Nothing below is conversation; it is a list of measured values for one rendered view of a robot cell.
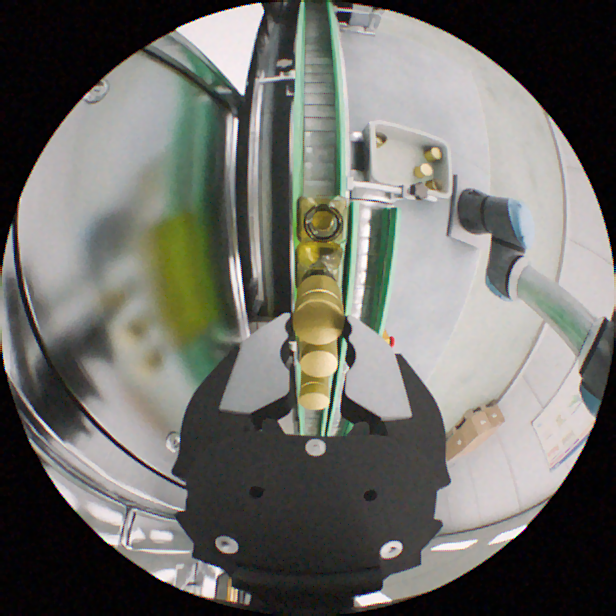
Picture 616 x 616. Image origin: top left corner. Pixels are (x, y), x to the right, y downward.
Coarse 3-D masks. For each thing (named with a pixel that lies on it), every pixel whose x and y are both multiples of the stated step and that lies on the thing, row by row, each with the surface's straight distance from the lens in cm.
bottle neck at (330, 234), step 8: (312, 208) 15; (320, 208) 15; (328, 208) 15; (312, 216) 15; (336, 216) 15; (304, 224) 15; (312, 224) 18; (336, 224) 15; (312, 232) 15; (320, 232) 17; (328, 232) 17; (336, 232) 15; (320, 240) 15; (328, 240) 15
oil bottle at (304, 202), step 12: (300, 204) 21; (312, 204) 20; (336, 204) 20; (348, 204) 22; (300, 216) 20; (324, 216) 23; (300, 228) 20; (324, 228) 23; (300, 240) 21; (312, 240) 20; (336, 240) 21
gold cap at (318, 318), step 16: (304, 288) 14; (320, 288) 13; (336, 288) 15; (304, 304) 12; (320, 304) 12; (336, 304) 12; (304, 320) 12; (320, 320) 12; (336, 320) 12; (304, 336) 13; (320, 336) 13; (336, 336) 13
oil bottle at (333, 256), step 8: (296, 248) 23; (304, 248) 22; (312, 248) 22; (320, 248) 22; (328, 248) 22; (336, 248) 22; (296, 256) 22; (304, 256) 21; (312, 256) 21; (320, 256) 21; (328, 256) 21; (336, 256) 21; (344, 256) 23; (296, 264) 22; (304, 264) 21; (328, 264) 21; (336, 264) 21; (296, 272) 22; (304, 272) 21; (336, 272) 21; (296, 280) 22; (336, 280) 21; (296, 288) 23
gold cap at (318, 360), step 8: (304, 344) 18; (312, 344) 18; (320, 344) 17; (328, 344) 18; (304, 352) 17; (312, 352) 17; (320, 352) 17; (328, 352) 17; (336, 352) 18; (304, 360) 18; (312, 360) 17; (320, 360) 17; (328, 360) 17; (336, 360) 18; (304, 368) 18; (312, 368) 18; (320, 368) 18; (328, 368) 18; (320, 376) 19
